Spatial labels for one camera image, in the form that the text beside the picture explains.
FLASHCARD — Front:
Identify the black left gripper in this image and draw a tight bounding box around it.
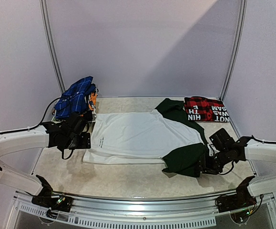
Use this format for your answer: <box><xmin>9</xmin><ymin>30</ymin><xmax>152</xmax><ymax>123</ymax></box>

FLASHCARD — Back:
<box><xmin>62</xmin><ymin>132</ymin><xmax>91</xmax><ymax>149</ymax></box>

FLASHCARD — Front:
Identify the red black plaid shirt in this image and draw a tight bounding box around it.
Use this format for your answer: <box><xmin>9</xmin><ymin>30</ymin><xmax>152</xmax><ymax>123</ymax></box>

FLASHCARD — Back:
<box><xmin>184</xmin><ymin>96</ymin><xmax>230</xmax><ymax>123</ymax></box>

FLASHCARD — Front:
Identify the white garment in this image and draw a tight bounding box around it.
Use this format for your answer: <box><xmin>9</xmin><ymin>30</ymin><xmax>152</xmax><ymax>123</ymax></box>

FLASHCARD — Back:
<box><xmin>82</xmin><ymin>110</ymin><xmax>206</xmax><ymax>165</ymax></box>

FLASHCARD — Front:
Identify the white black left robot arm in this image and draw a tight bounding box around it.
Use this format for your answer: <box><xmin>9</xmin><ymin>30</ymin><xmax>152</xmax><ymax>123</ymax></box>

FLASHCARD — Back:
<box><xmin>0</xmin><ymin>122</ymin><xmax>91</xmax><ymax>207</ymax></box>

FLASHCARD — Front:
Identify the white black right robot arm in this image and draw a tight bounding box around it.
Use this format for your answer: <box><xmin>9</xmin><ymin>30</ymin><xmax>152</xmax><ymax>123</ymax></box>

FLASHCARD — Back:
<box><xmin>199</xmin><ymin>134</ymin><xmax>276</xmax><ymax>208</ymax></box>

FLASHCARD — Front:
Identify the blue patterned garment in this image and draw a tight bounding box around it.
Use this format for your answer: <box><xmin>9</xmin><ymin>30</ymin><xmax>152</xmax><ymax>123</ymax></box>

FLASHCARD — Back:
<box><xmin>54</xmin><ymin>76</ymin><xmax>97</xmax><ymax>120</ymax></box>

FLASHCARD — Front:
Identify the dark green garment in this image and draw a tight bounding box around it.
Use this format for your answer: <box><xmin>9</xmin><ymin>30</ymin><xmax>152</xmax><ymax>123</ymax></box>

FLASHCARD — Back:
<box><xmin>155</xmin><ymin>98</ymin><xmax>209</xmax><ymax>178</ymax></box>

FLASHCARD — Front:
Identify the orange black printed garment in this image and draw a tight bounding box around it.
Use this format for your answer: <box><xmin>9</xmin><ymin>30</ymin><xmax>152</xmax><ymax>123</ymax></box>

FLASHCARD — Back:
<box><xmin>87</xmin><ymin>88</ymin><xmax>98</xmax><ymax>115</ymax></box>

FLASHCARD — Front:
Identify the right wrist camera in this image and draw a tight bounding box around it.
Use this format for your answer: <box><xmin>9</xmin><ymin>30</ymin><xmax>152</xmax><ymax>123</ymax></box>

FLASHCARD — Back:
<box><xmin>209</xmin><ymin>128</ymin><xmax>235</xmax><ymax>151</ymax></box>

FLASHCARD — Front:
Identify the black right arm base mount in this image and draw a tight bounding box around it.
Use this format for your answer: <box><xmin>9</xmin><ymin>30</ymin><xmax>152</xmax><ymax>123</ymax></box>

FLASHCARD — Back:
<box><xmin>215</xmin><ymin>176</ymin><xmax>264</xmax><ymax>225</ymax></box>

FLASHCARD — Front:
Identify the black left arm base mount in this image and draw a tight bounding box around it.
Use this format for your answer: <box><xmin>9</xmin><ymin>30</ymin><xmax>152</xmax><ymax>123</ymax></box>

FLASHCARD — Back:
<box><xmin>31</xmin><ymin>175</ymin><xmax>74</xmax><ymax>219</ymax></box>

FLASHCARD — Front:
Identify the aluminium front rail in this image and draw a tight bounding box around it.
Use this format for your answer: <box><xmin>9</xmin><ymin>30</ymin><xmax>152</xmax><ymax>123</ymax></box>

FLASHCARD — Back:
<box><xmin>5</xmin><ymin>191</ymin><xmax>276</xmax><ymax>229</ymax></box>

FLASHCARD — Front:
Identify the aluminium left corner post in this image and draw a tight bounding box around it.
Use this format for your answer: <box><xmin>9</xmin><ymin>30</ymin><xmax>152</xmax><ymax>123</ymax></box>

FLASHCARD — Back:
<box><xmin>39</xmin><ymin>0</ymin><xmax>65</xmax><ymax>93</ymax></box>

